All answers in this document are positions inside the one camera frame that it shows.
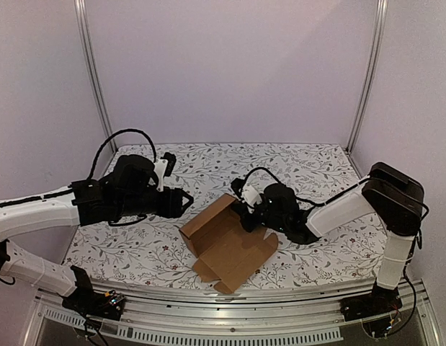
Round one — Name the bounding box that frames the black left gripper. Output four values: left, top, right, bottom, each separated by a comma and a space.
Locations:
116, 186, 193, 218

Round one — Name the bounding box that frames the brown cardboard box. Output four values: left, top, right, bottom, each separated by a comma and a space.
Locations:
179, 194, 278, 294

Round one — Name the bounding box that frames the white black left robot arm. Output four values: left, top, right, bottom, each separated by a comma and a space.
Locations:
0, 153, 194, 313

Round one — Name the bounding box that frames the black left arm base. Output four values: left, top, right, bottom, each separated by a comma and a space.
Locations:
62, 288, 126, 321

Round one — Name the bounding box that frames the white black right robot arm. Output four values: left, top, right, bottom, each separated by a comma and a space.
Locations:
231, 162, 429, 314

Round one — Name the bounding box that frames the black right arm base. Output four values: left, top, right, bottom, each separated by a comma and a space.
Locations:
339, 292, 402, 321

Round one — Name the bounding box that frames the floral patterned table mat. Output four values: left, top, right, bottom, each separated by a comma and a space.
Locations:
64, 143, 386, 290

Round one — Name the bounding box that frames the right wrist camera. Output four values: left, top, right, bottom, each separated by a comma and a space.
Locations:
231, 178, 262, 213

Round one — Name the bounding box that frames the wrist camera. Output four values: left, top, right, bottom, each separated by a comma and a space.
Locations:
154, 152, 177, 192
231, 178, 262, 213

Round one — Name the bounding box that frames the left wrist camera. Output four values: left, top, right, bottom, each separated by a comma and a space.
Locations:
154, 152, 177, 192

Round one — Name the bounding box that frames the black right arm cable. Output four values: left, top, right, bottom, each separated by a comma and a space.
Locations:
242, 167, 370, 210

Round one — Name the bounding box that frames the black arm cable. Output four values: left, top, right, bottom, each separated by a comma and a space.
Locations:
242, 167, 370, 210
87, 128, 159, 181

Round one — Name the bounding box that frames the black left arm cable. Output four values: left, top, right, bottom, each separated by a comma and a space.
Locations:
87, 128, 159, 181

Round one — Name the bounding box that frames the aluminium front rail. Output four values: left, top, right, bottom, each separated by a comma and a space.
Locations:
23, 280, 444, 345

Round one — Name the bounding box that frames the left aluminium frame post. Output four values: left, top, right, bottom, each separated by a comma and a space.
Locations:
73, 0, 113, 138

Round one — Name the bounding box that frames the aluminium frame post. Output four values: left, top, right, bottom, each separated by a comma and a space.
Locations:
73, 0, 113, 138
346, 0, 388, 156

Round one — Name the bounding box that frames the right aluminium frame post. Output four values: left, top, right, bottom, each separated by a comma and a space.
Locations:
346, 0, 388, 156

